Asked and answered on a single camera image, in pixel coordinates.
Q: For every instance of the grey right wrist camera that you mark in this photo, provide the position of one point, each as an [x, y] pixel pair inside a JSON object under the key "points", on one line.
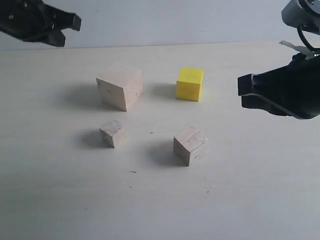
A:
{"points": [[302, 14]]}

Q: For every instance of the small wooden cube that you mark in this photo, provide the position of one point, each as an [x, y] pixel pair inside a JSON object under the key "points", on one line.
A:
{"points": [[113, 133]]}

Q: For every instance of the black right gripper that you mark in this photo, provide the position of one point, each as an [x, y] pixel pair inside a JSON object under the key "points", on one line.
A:
{"points": [[303, 88]]}

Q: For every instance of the large wooden cube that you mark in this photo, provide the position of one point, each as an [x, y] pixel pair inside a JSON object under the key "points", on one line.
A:
{"points": [[120, 86]]}

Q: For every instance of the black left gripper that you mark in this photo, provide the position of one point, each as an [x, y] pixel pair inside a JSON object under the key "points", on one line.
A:
{"points": [[36, 21]]}

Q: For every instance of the yellow cube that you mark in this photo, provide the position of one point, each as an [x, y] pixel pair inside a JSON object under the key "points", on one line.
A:
{"points": [[189, 84]]}

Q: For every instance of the medium wooden cube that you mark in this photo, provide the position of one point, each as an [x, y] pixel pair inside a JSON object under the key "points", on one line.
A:
{"points": [[189, 145]]}

